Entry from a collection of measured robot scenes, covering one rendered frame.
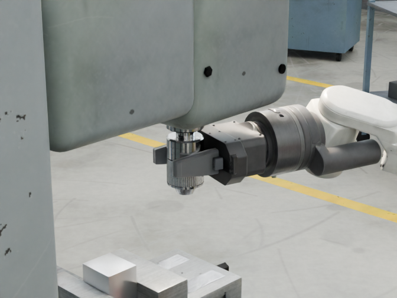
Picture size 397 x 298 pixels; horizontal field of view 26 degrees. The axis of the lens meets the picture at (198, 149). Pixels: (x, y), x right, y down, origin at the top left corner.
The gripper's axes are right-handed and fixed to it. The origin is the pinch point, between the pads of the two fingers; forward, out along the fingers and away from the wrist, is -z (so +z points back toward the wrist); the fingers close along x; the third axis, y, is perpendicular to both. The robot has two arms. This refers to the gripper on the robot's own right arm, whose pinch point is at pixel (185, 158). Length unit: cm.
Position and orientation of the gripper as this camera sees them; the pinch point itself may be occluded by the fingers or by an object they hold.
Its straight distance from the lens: 107.6
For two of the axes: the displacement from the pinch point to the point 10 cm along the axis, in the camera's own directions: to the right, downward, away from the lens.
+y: 0.1, 9.5, 3.3
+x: 4.8, 2.8, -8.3
